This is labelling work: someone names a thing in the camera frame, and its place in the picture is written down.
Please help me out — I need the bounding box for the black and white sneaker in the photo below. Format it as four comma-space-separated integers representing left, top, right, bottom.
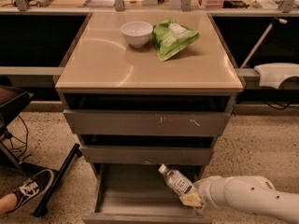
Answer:
7, 169, 54, 214

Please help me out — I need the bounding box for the white curved plastic part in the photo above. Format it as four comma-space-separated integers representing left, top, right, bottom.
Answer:
254, 63, 299, 89

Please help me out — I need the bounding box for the top grey drawer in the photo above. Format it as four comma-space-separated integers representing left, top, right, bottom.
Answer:
64, 93, 232, 136

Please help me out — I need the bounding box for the clear plastic water bottle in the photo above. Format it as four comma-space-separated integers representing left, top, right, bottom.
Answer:
158, 164, 197, 197

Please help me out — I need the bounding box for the black cable on floor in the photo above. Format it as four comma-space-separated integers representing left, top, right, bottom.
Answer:
4, 114, 32, 161

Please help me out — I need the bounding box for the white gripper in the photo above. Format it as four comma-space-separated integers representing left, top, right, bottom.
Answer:
179, 175, 220, 208

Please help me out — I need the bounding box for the grey drawer cabinet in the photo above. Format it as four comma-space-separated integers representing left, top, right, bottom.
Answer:
51, 9, 246, 224

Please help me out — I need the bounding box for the middle grey drawer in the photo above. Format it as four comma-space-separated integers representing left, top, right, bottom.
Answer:
81, 134, 214, 165

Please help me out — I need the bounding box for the green snack bag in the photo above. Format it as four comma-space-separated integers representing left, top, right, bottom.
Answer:
152, 19, 200, 62

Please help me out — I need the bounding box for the black rolling stand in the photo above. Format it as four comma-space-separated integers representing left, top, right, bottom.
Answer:
0, 85, 83, 218

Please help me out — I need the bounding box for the person's ankle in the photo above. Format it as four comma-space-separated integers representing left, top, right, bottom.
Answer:
0, 193, 18, 215

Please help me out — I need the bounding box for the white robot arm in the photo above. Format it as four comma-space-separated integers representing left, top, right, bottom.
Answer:
180, 175, 299, 224

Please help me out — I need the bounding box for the bottom grey open drawer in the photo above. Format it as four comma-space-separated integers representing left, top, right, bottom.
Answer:
82, 164, 212, 224

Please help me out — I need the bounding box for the white stick with black tip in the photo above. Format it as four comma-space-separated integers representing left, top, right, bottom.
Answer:
240, 17, 288, 68

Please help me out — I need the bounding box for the white ceramic bowl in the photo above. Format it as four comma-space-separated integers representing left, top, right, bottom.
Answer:
121, 21, 153, 48

